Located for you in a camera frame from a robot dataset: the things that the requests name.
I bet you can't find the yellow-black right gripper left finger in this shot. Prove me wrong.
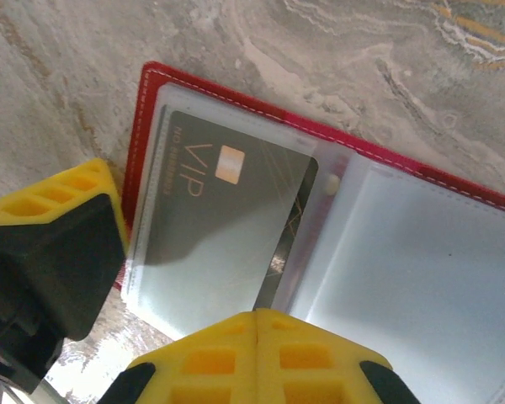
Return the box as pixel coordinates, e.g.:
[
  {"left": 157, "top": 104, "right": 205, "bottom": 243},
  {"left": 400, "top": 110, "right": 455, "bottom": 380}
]
[{"left": 98, "top": 309, "right": 260, "bottom": 404}]

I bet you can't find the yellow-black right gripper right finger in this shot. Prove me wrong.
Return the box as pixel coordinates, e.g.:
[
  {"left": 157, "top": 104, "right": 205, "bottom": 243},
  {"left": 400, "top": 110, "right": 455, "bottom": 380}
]
[{"left": 256, "top": 308, "right": 412, "bottom": 404}]

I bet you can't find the red card holder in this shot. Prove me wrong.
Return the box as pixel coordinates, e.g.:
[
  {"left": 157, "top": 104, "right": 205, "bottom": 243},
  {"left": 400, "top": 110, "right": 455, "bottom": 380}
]
[{"left": 111, "top": 61, "right": 505, "bottom": 404}]

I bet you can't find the black VIP credit card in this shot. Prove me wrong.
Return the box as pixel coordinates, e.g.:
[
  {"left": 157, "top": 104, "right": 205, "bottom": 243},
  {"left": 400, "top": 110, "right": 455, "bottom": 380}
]
[{"left": 142, "top": 109, "right": 320, "bottom": 311}]

